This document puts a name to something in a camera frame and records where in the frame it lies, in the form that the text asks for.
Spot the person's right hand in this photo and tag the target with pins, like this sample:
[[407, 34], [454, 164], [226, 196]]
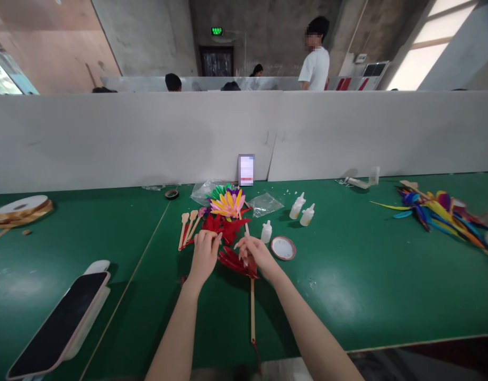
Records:
[[260, 256]]

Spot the dark door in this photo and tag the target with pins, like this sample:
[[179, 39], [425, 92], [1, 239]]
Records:
[[216, 61]]

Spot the clear plastic bag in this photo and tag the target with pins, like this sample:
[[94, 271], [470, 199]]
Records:
[[266, 204], [202, 191]]

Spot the pile of multicoloured feathers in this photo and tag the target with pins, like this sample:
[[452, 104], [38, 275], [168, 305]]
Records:
[[442, 218]]

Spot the black tape roll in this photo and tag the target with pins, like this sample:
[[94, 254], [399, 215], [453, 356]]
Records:
[[171, 194]]

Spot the pile of red feathers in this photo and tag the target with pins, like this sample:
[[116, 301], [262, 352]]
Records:
[[224, 227]]

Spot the white partition board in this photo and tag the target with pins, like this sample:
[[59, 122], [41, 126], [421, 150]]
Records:
[[148, 139]]

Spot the smartphone in pink case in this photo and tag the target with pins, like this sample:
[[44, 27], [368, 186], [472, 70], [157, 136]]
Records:
[[61, 325]]

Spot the multicoloured feather fan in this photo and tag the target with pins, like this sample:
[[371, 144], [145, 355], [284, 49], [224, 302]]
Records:
[[227, 201]]

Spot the white power bank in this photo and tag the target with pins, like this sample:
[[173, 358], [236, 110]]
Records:
[[97, 266]]

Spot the person's left fingers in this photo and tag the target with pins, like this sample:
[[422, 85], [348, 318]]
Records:
[[207, 238]]

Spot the thin pink stick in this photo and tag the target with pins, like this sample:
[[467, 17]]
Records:
[[247, 229]]

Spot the white handheld fan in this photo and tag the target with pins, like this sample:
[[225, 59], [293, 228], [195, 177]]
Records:
[[363, 180]]

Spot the round lid with white glue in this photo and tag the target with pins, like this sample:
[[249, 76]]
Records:
[[283, 248]]

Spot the upright smartphone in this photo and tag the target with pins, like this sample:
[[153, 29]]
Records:
[[246, 170]]

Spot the person's right fingers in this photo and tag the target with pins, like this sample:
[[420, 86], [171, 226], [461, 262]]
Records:
[[245, 250]]

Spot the person's left hand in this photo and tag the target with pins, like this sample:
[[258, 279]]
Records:
[[202, 258]]

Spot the small white glue bottle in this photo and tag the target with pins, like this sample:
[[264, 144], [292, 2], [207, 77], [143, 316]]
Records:
[[266, 233], [296, 207], [307, 216]]

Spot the white standing air conditioner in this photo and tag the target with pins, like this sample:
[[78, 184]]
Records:
[[373, 75]]

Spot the gold ribbon spool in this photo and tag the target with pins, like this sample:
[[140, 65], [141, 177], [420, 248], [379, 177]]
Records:
[[19, 212]]

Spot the wooden spoon-shaped stick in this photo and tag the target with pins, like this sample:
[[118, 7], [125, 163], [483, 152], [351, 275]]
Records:
[[199, 220], [190, 228], [183, 232]]

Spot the green exit sign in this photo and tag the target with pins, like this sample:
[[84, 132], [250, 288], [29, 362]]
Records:
[[216, 31]]

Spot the red feather fan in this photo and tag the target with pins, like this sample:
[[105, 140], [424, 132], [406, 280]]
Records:
[[238, 264]]

